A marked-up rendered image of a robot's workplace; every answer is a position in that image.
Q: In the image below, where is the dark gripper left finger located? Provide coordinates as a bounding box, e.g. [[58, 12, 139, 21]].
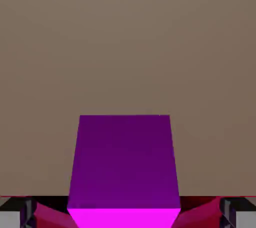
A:
[[0, 196, 38, 228]]

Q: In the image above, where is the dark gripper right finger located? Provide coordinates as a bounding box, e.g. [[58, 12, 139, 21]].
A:
[[218, 196, 256, 228]]

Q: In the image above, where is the small magenta cube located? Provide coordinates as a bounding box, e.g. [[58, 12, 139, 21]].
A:
[[66, 114, 182, 228]]

